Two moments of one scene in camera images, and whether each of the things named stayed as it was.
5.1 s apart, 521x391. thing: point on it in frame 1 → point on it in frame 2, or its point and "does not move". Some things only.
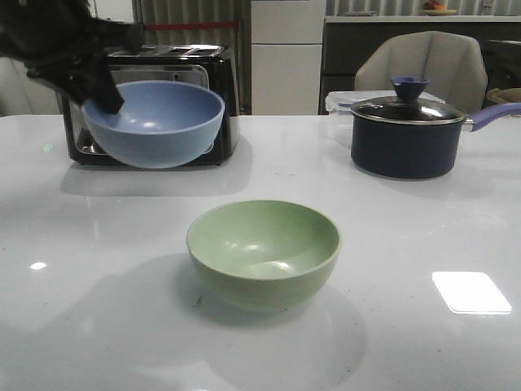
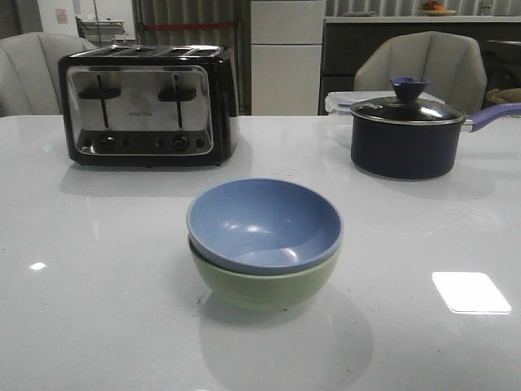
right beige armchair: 452,63 does not move
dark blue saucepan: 401,151 does not move
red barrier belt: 162,26 does not move
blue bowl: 160,124 → 264,226
